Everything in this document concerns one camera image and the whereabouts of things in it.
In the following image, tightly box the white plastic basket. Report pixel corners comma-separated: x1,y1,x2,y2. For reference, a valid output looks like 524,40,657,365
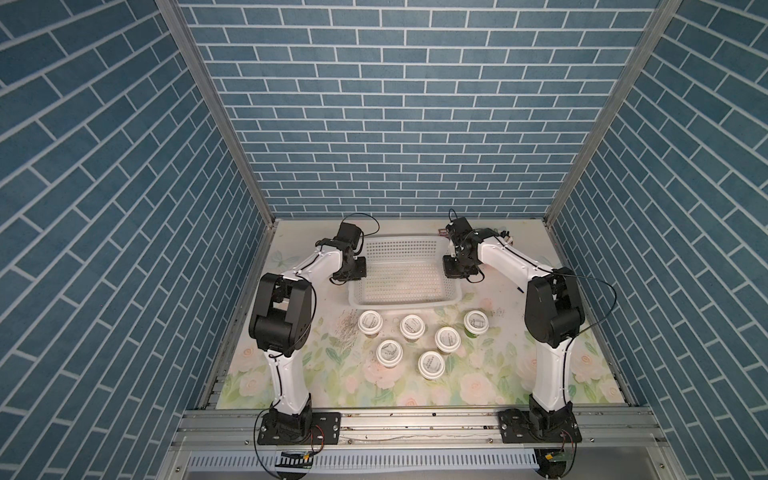
347,235,462,310

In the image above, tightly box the yogurt cup red label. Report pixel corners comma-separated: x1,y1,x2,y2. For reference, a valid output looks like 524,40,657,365
357,310,384,338

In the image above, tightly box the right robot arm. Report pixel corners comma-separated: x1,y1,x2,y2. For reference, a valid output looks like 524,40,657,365
443,217,585,445

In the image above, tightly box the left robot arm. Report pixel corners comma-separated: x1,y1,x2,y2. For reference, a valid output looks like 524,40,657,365
248,221,366,445

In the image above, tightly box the yogurt cup bottom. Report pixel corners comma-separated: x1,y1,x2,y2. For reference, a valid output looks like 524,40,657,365
417,350,446,381

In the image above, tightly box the aluminium mounting rail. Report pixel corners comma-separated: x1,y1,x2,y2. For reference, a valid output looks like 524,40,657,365
169,405,668,451

